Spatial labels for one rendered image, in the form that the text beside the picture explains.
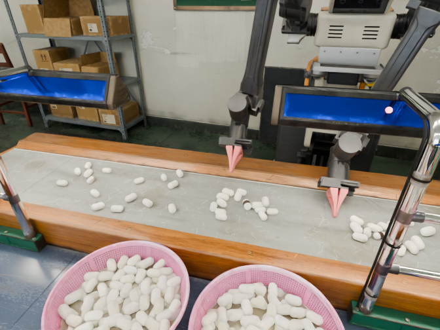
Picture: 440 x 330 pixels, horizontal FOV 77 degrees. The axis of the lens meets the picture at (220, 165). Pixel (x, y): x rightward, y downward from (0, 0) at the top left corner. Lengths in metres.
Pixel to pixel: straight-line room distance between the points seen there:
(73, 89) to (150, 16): 2.45
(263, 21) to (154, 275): 0.69
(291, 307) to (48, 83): 0.73
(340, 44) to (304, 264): 0.91
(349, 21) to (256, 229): 0.87
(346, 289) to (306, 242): 0.14
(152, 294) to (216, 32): 2.52
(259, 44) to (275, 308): 0.66
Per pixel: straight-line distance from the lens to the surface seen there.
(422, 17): 0.84
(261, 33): 0.85
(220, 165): 0.96
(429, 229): 0.89
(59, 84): 0.77
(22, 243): 0.94
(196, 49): 2.96
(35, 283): 0.84
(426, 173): 0.49
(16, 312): 0.80
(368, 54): 1.28
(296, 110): 0.56
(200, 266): 0.69
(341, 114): 0.57
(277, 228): 0.76
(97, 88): 0.71
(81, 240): 0.83
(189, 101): 3.11
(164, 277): 0.65
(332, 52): 1.27
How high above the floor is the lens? 1.25
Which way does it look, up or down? 30 degrees down
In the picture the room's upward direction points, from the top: straight up
